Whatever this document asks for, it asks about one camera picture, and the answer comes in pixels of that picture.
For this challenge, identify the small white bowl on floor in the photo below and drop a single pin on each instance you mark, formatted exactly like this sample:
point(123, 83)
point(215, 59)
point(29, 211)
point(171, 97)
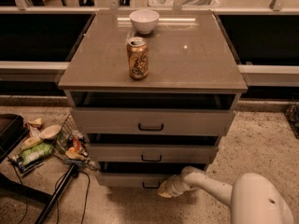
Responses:
point(50, 132)

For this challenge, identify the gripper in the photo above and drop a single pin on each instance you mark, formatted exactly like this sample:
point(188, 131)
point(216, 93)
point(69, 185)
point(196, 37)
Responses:
point(175, 186)

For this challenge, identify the white ceramic bowl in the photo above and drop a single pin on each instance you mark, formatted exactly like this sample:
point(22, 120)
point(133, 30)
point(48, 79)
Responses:
point(144, 20)

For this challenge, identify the grey bottom drawer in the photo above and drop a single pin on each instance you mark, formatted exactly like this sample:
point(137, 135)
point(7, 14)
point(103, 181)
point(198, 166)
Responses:
point(146, 175)

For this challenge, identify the grey drawer cabinet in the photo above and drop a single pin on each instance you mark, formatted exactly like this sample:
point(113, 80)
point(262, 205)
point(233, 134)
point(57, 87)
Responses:
point(191, 67)

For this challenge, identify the black box at left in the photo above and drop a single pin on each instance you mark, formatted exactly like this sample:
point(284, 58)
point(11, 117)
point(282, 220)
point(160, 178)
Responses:
point(12, 131)

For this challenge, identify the wire basket with items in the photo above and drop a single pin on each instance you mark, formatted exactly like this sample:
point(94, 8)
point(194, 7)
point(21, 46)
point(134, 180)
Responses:
point(70, 146)

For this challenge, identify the grey middle drawer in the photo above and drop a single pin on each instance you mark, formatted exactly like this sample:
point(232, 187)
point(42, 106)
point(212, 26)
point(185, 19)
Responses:
point(152, 153)

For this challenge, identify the green snack bag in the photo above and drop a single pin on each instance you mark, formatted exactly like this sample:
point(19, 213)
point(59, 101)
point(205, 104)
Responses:
point(35, 153)

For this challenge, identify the grey drawer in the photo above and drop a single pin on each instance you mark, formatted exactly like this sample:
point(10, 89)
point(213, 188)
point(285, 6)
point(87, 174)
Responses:
point(152, 153)
point(146, 175)
point(153, 121)

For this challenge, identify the gold soda can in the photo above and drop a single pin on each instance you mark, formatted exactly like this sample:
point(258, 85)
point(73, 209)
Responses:
point(138, 57)

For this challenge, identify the grey top drawer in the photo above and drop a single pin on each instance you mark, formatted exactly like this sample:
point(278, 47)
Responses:
point(153, 121)

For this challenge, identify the wire basket at right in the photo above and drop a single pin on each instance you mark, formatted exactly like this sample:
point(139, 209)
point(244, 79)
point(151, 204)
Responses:
point(292, 116)

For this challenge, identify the black tripod leg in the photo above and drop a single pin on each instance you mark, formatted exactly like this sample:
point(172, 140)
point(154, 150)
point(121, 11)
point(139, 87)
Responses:
point(61, 184)

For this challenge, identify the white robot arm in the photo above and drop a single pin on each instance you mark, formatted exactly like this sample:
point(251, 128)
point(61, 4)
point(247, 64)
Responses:
point(252, 199)

